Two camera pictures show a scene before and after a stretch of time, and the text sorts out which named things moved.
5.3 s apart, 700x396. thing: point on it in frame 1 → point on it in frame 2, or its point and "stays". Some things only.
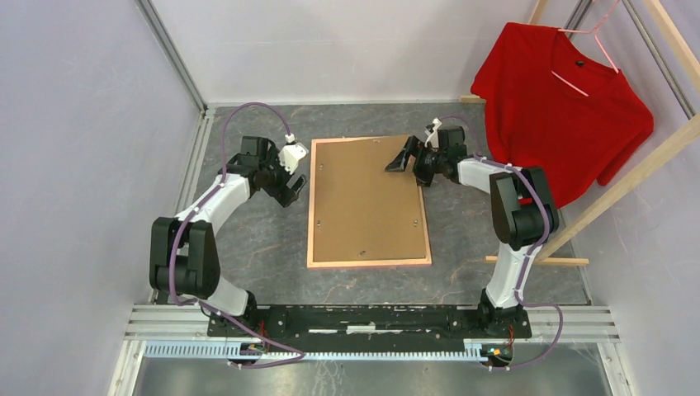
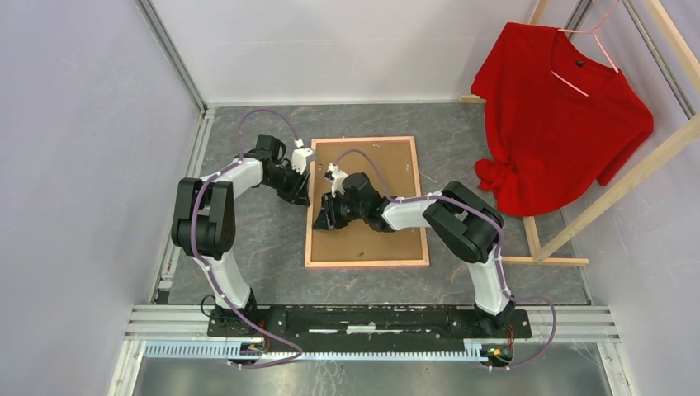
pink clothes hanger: [593, 30] stays
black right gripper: [413, 146] → [328, 219]
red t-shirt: [551, 103] stays
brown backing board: [361, 211] stays
